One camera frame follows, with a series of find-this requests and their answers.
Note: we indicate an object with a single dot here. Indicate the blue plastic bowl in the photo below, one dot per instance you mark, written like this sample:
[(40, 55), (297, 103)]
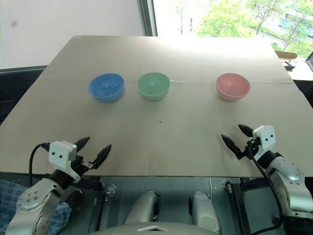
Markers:
[(107, 85)]

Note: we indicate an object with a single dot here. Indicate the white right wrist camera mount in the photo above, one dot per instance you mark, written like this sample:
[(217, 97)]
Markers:
[(265, 137)]

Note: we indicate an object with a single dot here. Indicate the green plastic bowl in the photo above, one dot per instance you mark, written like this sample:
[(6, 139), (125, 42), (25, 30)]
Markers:
[(153, 84)]

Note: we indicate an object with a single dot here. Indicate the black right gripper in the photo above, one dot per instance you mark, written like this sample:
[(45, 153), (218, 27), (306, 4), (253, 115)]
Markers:
[(253, 146)]

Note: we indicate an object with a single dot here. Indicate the dark rounded shape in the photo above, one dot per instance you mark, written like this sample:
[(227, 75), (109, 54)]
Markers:
[(75, 199)]

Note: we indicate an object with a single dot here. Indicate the silver robot torso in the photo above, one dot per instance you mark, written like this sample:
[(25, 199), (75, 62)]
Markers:
[(154, 228)]

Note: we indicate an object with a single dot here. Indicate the silver left robot leg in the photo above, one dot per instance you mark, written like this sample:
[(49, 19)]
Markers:
[(141, 208)]

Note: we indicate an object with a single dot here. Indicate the black window frame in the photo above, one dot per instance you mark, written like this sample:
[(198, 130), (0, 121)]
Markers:
[(149, 17)]

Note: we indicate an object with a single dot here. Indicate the brown cardboard table cover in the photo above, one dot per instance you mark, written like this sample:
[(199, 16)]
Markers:
[(156, 127)]

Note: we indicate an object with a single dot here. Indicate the silver robot leg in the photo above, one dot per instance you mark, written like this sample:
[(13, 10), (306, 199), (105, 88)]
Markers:
[(141, 208), (204, 210)]

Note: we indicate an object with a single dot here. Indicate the black table frame leg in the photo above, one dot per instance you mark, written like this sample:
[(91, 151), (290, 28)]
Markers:
[(240, 208)]

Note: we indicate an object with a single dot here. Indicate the red plastic bowl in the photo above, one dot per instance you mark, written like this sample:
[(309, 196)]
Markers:
[(232, 85)]

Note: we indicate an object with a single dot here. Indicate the dark side furniture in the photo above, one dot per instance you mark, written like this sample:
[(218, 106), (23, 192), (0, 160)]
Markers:
[(17, 83)]

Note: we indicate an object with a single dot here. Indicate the silver right robot leg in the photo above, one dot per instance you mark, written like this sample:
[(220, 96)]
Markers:
[(204, 210)]

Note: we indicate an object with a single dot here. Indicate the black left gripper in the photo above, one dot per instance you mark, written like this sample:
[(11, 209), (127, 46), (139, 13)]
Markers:
[(79, 165)]

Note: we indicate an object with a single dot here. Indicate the small black device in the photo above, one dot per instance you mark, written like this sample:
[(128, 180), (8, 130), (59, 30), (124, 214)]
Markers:
[(290, 65)]

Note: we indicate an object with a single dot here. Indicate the blue checked cloth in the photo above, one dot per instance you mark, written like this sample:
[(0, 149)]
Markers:
[(8, 193)]

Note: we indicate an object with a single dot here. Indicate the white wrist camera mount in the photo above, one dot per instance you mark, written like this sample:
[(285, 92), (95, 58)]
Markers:
[(60, 153), (265, 137)]

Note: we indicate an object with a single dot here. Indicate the small white strip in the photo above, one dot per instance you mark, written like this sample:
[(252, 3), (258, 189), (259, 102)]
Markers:
[(175, 80)]

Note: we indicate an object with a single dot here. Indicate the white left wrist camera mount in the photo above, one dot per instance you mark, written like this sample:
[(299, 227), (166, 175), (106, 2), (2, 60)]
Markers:
[(60, 153)]

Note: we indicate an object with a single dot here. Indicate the light wooden side desk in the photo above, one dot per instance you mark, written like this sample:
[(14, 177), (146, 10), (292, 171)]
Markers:
[(302, 71)]

